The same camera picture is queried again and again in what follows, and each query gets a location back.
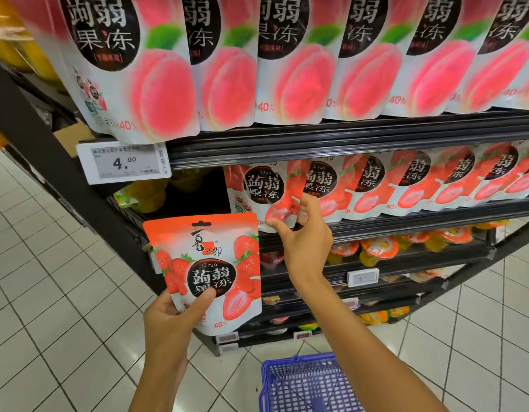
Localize person's right hand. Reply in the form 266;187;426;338
266;193;335;290

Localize person's left hand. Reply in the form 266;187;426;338
143;288;217;374

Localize red strawberry jelly bag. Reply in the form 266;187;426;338
142;212;263;336
223;161;310;233

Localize black low shelf rack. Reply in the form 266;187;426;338
0;51;529;356

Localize row of strawberry jelly packs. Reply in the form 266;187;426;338
296;141;529;224

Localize blue plastic shopping basket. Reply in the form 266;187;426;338
259;352;364;412

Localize row of pink jelly packs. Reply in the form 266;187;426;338
6;0;529;145

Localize person's right forearm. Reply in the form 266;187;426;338
296;276;447;412

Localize large yellow jelly tubs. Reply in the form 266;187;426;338
0;0;61;82

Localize tan cardboard strip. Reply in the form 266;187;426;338
53;120;97;159

